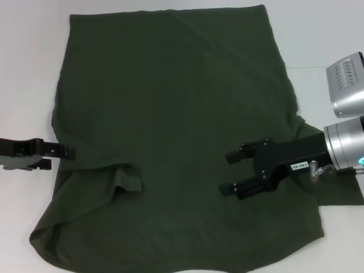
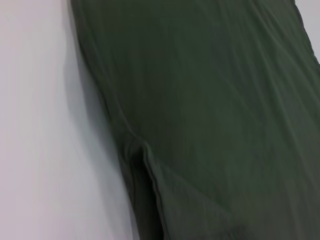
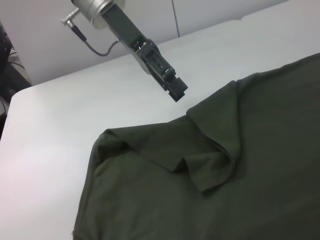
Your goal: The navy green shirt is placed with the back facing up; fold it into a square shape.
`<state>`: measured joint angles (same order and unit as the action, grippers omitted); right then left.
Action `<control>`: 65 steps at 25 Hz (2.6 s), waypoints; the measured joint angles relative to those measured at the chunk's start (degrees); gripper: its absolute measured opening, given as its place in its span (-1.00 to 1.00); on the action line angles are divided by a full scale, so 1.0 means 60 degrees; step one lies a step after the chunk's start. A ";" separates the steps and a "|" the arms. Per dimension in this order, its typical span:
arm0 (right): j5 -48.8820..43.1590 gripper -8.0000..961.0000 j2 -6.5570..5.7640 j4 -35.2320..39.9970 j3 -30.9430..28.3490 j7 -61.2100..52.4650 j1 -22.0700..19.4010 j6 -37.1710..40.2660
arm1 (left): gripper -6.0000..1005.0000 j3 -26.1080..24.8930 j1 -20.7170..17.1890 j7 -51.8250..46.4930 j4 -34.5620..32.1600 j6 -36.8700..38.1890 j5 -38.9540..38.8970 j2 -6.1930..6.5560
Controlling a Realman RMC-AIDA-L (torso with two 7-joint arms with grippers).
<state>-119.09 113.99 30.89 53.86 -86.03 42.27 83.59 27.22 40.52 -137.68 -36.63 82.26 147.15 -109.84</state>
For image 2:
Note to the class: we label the dark green shirt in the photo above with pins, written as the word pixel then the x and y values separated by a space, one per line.
pixel 200 100

